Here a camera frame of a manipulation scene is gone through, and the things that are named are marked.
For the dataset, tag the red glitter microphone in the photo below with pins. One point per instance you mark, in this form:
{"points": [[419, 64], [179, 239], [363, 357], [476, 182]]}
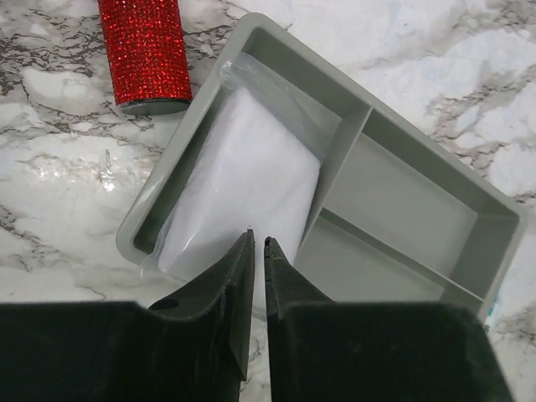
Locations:
{"points": [[146, 55]]}

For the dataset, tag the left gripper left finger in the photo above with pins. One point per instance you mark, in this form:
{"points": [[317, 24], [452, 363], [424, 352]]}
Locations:
{"points": [[192, 345]]}

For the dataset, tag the grey plastic tray insert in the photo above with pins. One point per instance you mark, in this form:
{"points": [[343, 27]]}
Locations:
{"points": [[395, 216]]}

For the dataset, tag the white gauze pack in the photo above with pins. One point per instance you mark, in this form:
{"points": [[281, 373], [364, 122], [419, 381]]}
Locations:
{"points": [[258, 170]]}

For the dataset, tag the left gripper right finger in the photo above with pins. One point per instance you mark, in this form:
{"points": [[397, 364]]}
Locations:
{"points": [[323, 350]]}

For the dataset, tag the teal gauze dressing packet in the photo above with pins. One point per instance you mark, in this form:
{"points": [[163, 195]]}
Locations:
{"points": [[493, 313]]}

